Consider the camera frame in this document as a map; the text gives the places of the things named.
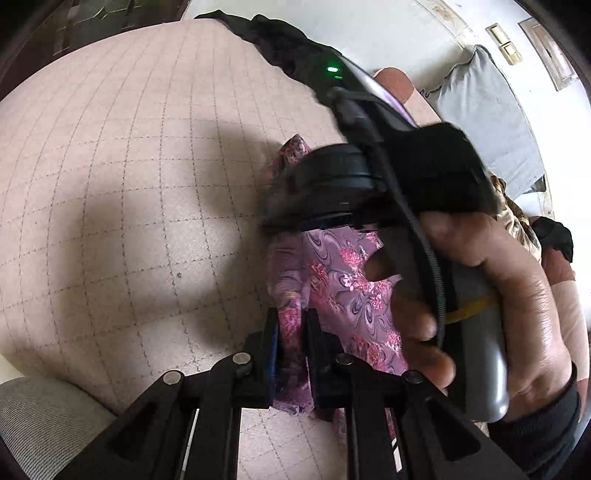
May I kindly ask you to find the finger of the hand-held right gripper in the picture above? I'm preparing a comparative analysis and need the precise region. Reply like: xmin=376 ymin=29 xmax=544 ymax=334
xmin=300 ymin=213 xmax=384 ymax=233

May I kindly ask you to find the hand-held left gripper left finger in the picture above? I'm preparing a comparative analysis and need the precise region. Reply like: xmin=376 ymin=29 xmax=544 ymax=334
xmin=60 ymin=308 xmax=280 ymax=480

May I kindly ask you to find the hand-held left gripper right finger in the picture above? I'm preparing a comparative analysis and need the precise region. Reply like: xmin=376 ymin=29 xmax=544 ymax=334
xmin=305 ymin=308 xmax=530 ymax=480

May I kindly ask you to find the purple floral shirt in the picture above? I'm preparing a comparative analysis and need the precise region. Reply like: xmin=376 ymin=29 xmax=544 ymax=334
xmin=263 ymin=134 xmax=411 ymax=445

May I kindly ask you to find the person's right forearm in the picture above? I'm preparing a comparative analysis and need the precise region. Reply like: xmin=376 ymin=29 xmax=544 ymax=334
xmin=487 ymin=364 xmax=585 ymax=480

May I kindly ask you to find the pile of black clothes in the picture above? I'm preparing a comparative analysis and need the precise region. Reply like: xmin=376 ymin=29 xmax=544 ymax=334
xmin=194 ymin=10 xmax=343 ymax=89

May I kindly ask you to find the person's right hand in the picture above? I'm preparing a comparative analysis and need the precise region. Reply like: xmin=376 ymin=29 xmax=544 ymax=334
xmin=365 ymin=212 xmax=578 ymax=424

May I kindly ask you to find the grey pillow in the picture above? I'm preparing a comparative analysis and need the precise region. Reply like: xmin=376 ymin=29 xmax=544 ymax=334
xmin=422 ymin=45 xmax=548 ymax=197

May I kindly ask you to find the beige floral blanket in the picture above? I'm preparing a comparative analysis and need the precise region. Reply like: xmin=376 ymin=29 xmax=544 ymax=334
xmin=488 ymin=170 xmax=544 ymax=260

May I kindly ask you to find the black cloth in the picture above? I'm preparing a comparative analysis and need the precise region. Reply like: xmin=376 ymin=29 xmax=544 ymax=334
xmin=531 ymin=216 xmax=574 ymax=265

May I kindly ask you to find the pink quilted sofa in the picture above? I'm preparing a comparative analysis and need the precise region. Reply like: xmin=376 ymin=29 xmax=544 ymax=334
xmin=0 ymin=18 xmax=591 ymax=462

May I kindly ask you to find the grey fabric seat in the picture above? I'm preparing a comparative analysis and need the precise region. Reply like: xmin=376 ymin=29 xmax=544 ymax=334
xmin=0 ymin=377 xmax=119 ymax=480

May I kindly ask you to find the framed wall picture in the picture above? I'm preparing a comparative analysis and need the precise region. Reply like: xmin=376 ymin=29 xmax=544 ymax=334
xmin=518 ymin=18 xmax=581 ymax=91

